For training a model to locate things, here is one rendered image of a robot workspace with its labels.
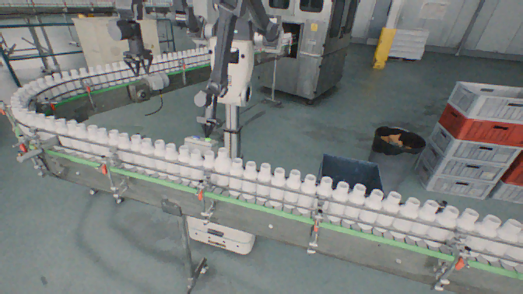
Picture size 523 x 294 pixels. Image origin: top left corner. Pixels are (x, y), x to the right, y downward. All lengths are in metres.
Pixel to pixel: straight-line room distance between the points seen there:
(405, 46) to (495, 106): 7.44
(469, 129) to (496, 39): 11.35
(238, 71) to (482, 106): 2.21
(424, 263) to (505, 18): 13.32
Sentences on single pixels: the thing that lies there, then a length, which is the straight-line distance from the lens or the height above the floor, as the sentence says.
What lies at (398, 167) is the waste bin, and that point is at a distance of 2.64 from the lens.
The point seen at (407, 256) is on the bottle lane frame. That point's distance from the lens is 1.12.
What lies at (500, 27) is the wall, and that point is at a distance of 14.14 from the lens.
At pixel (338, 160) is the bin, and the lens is 1.51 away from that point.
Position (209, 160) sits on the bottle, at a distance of 1.01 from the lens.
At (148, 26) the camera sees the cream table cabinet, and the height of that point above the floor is 1.09.
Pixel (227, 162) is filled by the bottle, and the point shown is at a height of 1.15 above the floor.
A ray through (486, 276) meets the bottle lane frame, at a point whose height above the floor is 0.95.
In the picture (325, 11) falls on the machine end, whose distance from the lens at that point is 4.36.
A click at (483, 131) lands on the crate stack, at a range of 3.05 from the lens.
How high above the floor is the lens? 1.73
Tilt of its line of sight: 33 degrees down
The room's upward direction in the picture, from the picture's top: 4 degrees clockwise
